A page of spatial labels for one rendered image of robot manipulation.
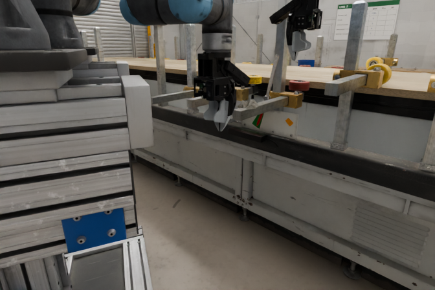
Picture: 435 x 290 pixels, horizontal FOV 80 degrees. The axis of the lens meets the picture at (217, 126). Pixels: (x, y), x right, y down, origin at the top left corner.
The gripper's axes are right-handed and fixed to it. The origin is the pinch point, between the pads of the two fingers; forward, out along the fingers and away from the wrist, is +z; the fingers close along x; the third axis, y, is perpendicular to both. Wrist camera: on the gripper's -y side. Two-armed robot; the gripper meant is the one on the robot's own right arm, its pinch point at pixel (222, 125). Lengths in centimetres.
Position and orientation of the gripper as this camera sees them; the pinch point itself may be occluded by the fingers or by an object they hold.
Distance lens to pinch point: 72.8
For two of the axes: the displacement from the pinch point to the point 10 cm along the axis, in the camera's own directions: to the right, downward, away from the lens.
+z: 0.0, 9.6, 2.9
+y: -6.7, 2.2, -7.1
